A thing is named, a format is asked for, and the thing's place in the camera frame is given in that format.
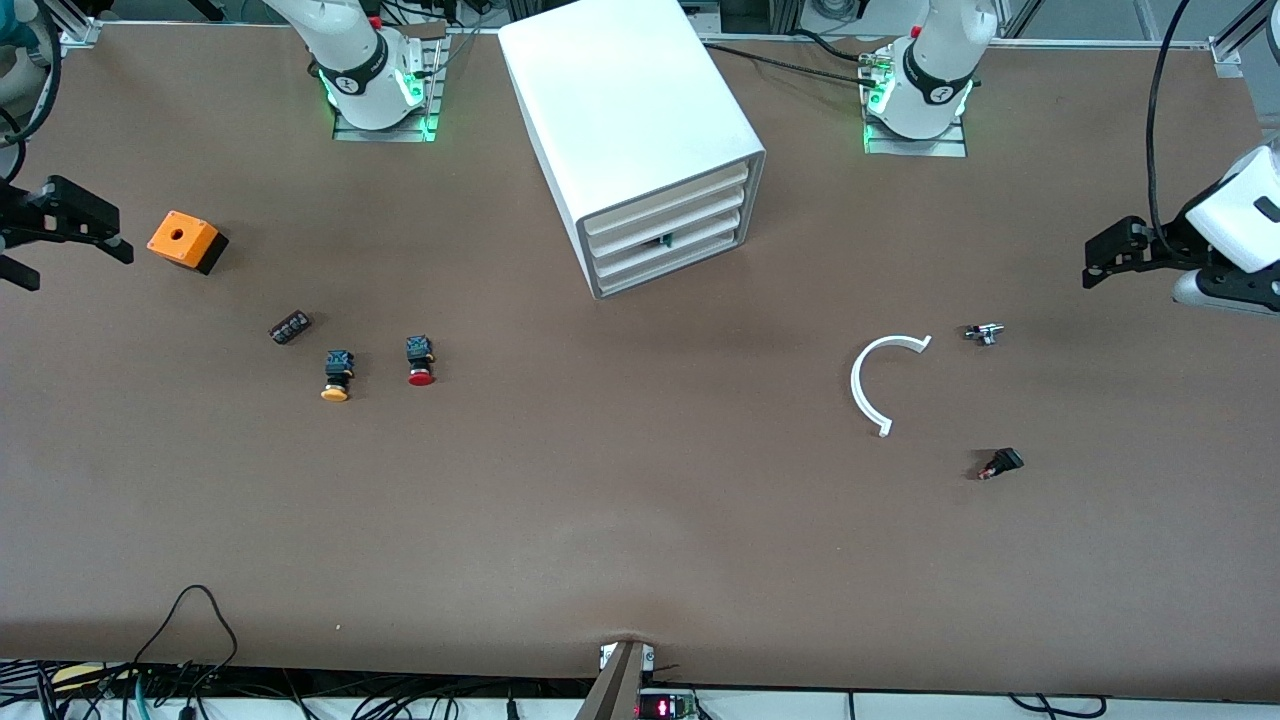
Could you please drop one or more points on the brown camera mount post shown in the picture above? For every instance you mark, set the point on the brown camera mount post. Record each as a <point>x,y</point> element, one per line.
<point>615,690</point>

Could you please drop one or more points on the yellow push button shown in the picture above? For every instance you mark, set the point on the yellow push button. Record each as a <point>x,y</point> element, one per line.
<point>336,392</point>

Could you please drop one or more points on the small metal toggle switch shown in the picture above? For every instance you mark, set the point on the small metal toggle switch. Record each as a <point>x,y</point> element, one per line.
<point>985,334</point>

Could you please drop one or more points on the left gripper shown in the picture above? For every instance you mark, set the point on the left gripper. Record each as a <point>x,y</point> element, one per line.
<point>1168,246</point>

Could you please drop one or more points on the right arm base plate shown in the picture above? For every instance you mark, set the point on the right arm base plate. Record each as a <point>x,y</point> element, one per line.
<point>360,134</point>

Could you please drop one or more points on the white curved plastic arc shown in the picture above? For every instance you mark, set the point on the white curved plastic arc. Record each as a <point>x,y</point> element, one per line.
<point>856,385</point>

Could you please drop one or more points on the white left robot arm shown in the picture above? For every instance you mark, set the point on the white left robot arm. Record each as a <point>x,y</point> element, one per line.
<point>935,60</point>

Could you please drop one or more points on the orange button enclosure box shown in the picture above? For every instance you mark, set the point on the orange button enclosure box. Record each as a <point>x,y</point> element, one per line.
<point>180,238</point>

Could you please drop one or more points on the black terminal block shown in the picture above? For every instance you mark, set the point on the black terminal block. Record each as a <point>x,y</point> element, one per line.
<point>290,328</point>

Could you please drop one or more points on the device with red display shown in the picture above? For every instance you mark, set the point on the device with red display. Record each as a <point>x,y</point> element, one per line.
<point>665,708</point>

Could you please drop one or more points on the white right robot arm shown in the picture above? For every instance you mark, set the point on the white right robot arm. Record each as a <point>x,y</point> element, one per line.
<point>350,60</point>

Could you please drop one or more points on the small black rocker switch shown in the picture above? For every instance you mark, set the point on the small black rocker switch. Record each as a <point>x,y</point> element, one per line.
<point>1005,461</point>

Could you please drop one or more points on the aluminium frame rail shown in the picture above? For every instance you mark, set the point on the aluminium frame rail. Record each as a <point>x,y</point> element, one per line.
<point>1228,55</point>
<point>75,32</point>

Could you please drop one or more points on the white post bracket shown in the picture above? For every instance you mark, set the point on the white post bracket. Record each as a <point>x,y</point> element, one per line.
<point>604,656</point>

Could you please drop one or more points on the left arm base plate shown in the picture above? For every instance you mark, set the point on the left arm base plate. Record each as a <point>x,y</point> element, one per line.
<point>920,147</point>

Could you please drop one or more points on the red push button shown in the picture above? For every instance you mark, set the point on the red push button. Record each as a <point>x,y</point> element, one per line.
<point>421,377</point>

